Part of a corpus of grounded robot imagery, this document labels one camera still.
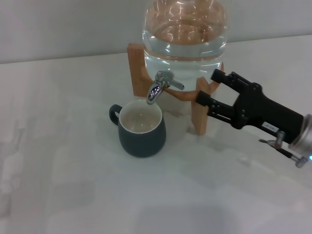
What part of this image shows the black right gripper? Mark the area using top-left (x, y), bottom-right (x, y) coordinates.
top-left (196, 68), bottom-right (305, 145)

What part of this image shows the black ceramic cup white inside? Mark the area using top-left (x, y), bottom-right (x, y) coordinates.
top-left (109, 99), bottom-right (167, 158)

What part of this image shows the chrome faucet with lever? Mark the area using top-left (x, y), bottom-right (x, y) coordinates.
top-left (146, 70), bottom-right (185, 106)

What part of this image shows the clear glass water dispenser jar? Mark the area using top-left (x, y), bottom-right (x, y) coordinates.
top-left (141, 0), bottom-right (231, 93)

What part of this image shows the wooden dispenser stand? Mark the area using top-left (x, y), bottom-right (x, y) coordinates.
top-left (127, 42), bottom-right (225, 136)

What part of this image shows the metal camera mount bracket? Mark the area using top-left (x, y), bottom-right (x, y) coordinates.
top-left (259, 131), bottom-right (310, 169)

